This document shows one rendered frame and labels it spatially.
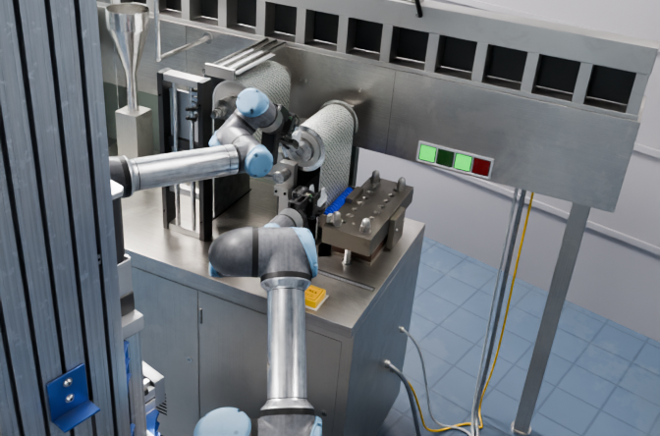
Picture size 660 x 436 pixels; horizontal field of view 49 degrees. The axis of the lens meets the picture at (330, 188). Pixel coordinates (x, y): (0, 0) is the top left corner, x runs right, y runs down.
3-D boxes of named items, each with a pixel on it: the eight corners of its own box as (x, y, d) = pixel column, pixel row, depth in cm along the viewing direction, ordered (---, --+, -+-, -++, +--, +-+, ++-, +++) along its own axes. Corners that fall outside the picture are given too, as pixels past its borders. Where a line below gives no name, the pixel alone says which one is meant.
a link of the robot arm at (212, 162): (68, 173, 151) (277, 141, 175) (56, 151, 160) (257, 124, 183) (72, 221, 157) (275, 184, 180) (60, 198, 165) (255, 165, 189)
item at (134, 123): (109, 180, 266) (97, 27, 239) (134, 166, 277) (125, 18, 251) (140, 190, 261) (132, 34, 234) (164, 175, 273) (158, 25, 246)
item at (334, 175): (316, 218, 229) (320, 166, 220) (346, 188, 248) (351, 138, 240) (317, 218, 229) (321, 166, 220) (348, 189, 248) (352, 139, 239)
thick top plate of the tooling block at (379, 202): (321, 242, 226) (322, 225, 224) (369, 190, 259) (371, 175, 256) (368, 256, 221) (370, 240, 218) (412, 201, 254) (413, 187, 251)
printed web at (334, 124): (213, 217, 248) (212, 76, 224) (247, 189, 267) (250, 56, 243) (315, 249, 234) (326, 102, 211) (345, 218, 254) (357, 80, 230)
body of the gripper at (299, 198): (323, 190, 216) (304, 207, 206) (321, 215, 220) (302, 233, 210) (300, 184, 219) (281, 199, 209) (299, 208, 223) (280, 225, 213)
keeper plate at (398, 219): (386, 247, 237) (389, 219, 232) (396, 234, 245) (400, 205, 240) (393, 249, 236) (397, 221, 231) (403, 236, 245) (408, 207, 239)
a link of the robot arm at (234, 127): (218, 156, 181) (247, 123, 181) (201, 138, 190) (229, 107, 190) (238, 172, 187) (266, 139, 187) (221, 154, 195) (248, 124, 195)
